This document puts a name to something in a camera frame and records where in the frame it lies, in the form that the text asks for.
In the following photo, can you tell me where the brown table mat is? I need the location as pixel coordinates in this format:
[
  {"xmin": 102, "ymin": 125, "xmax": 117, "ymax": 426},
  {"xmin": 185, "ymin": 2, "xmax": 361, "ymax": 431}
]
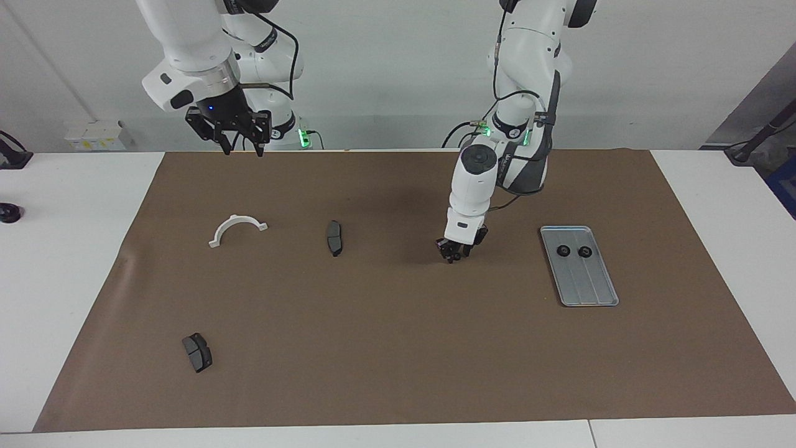
[{"xmin": 32, "ymin": 148, "xmax": 796, "ymax": 433}]

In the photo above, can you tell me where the white curved plastic bracket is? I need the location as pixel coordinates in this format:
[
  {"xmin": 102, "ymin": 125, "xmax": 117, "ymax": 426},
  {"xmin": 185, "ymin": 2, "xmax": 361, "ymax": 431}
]
[{"xmin": 208, "ymin": 214, "xmax": 269, "ymax": 249}]

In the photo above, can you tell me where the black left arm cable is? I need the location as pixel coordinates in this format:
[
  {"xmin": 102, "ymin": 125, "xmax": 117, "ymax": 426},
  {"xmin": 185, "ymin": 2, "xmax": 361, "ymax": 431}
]
[{"xmin": 488, "ymin": 31, "xmax": 548, "ymax": 212}]

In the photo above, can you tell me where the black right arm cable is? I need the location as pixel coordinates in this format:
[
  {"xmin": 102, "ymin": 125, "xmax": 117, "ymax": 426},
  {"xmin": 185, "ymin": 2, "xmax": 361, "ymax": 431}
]
[{"xmin": 238, "ymin": 11, "xmax": 300, "ymax": 101}]

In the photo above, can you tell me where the white wall socket box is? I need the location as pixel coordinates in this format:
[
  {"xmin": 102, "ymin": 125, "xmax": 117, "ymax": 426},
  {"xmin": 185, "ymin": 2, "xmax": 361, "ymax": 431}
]
[{"xmin": 64, "ymin": 120, "xmax": 134, "ymax": 152}]

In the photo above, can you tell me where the blue box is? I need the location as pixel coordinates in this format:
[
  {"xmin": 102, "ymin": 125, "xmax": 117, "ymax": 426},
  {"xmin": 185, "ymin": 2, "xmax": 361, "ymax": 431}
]
[{"xmin": 764, "ymin": 156, "xmax": 796, "ymax": 220}]

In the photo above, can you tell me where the black table clamp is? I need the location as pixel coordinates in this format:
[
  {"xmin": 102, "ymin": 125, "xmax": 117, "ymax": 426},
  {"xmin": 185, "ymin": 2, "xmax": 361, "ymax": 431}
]
[{"xmin": 0, "ymin": 131, "xmax": 34, "ymax": 170}]

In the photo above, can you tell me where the silver metal tray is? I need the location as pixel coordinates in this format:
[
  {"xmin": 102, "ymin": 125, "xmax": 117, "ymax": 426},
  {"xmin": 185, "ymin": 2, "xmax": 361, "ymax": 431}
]
[{"xmin": 540, "ymin": 225, "xmax": 619, "ymax": 308}]

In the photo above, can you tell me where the black stand pole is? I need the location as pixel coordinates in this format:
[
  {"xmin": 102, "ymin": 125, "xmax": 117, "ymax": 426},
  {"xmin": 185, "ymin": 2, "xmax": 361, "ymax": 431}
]
[{"xmin": 724, "ymin": 100, "xmax": 796, "ymax": 166}]

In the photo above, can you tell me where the short dark grey brake pad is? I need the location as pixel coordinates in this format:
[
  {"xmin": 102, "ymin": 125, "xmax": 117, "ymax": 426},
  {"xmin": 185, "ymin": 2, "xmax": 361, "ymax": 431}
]
[{"xmin": 182, "ymin": 333, "xmax": 213, "ymax": 373}]

